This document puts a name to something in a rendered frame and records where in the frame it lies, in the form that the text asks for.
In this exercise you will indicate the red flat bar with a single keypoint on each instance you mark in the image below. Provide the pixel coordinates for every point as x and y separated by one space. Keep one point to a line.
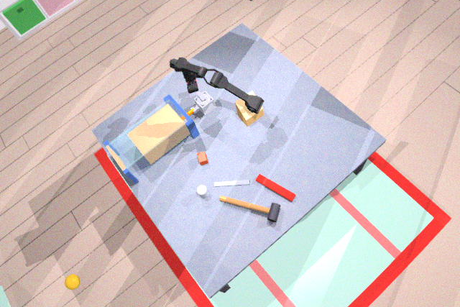
275 187

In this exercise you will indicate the white flat bar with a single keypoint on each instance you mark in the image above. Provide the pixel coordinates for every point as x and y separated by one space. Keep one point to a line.
227 183

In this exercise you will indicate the mallet with wooden handle and black head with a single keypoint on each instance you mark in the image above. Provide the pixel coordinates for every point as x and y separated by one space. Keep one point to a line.
273 211

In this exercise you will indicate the white cylinder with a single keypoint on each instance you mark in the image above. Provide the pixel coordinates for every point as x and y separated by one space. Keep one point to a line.
202 191

